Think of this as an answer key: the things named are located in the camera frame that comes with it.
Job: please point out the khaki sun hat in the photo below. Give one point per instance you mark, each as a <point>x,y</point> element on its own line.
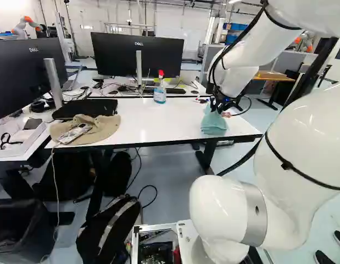
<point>103,129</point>

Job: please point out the black backpack grey stripe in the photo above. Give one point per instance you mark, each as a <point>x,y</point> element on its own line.
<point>109,236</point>

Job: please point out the wooden top desk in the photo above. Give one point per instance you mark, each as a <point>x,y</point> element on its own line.
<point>271,77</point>

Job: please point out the black headphones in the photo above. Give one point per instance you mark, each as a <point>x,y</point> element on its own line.
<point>38,105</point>

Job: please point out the black office chair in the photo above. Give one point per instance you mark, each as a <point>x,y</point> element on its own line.
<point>18,231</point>

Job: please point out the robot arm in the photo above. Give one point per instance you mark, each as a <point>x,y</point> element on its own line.
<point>296,137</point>

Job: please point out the white desk with black legs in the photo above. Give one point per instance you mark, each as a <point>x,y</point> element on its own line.
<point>35,145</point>

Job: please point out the smartphone with patterned case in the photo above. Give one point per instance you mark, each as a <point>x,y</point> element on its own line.
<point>75,134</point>

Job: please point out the green towel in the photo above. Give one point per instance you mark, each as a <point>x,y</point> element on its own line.
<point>213,125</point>

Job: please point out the blue spray bottle red trigger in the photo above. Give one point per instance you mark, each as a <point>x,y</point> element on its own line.
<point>159,94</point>

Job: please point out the small black device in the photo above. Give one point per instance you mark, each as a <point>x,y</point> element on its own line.
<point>32,124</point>

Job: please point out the black monitor on silver post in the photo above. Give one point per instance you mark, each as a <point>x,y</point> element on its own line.
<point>18,74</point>

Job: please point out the long white desk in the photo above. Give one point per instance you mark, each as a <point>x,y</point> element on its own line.
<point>187,82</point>

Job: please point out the flat black bar device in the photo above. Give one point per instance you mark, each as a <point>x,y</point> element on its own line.
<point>175,91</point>

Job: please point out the wide black monitor slim stand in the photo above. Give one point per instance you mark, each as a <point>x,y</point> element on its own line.
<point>125,55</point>

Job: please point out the white table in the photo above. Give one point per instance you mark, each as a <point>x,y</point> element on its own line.
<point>158,121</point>

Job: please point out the small red white item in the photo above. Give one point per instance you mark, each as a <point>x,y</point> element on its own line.
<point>200,100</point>

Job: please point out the white flat box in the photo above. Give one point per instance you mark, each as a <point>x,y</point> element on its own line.
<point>21,137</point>

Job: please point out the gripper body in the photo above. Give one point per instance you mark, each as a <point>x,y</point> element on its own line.
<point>221,100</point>

